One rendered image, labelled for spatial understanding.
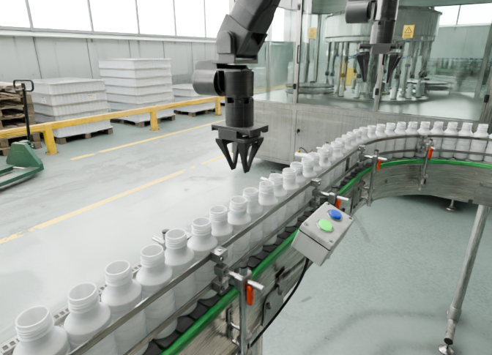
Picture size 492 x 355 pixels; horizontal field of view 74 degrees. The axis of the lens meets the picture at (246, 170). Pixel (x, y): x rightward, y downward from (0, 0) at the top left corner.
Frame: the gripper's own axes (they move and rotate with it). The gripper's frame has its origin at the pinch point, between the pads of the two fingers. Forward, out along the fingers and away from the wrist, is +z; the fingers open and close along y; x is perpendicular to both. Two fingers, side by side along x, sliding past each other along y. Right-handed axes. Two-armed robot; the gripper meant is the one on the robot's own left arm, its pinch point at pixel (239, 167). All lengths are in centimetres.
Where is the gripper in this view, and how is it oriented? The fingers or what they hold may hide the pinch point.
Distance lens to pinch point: 68.5
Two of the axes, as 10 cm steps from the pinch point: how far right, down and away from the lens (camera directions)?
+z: 0.0, 9.4, 3.4
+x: 5.8, -2.8, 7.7
